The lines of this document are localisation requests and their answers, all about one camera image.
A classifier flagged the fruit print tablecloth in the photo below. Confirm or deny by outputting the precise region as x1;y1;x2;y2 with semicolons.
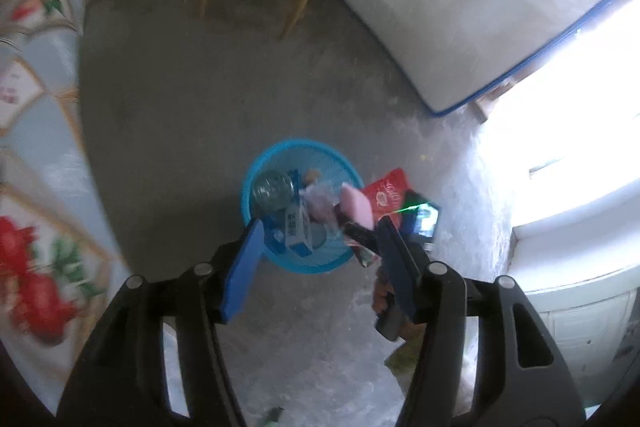
0;0;133;413

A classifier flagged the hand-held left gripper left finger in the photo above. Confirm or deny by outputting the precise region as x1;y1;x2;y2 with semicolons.
57;218;266;427

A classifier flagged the blue mesh wastebasket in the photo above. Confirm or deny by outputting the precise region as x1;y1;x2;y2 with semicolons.
241;138;366;275

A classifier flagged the blue toothpaste box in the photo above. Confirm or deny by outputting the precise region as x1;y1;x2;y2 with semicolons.
262;169;313;255

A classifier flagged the red snack bag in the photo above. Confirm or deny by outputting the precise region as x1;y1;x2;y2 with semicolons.
352;167;415;268

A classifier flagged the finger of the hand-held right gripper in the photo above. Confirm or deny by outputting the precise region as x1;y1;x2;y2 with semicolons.
342;219;383;255

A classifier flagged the clear plastic wrapper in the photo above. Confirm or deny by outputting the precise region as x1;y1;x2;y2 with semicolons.
300;179;346;228

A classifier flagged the pink sponge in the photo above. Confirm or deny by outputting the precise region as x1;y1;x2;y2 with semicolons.
339;183;376;230

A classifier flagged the person's right forearm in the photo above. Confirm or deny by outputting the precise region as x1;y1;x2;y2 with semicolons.
385;332;426;373

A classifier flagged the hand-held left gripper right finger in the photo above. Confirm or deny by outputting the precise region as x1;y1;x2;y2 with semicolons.
375;216;586;427

